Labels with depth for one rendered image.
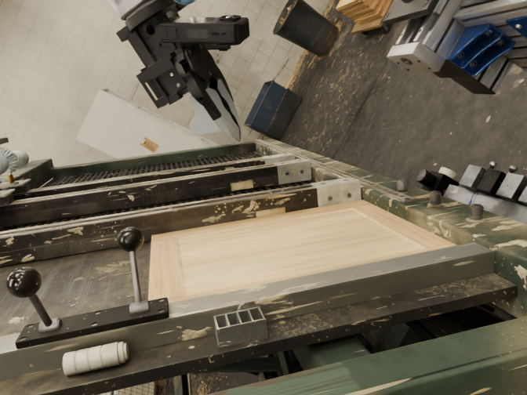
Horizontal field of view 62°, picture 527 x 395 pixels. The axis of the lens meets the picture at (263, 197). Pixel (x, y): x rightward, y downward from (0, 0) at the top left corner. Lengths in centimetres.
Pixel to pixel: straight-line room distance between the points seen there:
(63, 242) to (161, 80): 62
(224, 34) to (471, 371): 47
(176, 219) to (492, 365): 79
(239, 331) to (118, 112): 431
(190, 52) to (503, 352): 50
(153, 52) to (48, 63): 575
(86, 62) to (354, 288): 579
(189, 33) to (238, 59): 568
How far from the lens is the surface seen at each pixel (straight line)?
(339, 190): 118
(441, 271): 77
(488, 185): 110
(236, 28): 57
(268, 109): 529
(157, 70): 62
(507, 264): 80
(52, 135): 641
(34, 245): 115
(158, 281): 83
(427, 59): 121
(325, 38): 543
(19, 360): 69
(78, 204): 153
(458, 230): 88
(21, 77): 645
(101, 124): 486
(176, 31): 60
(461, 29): 126
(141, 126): 483
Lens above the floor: 148
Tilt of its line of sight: 17 degrees down
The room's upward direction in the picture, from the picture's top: 64 degrees counter-clockwise
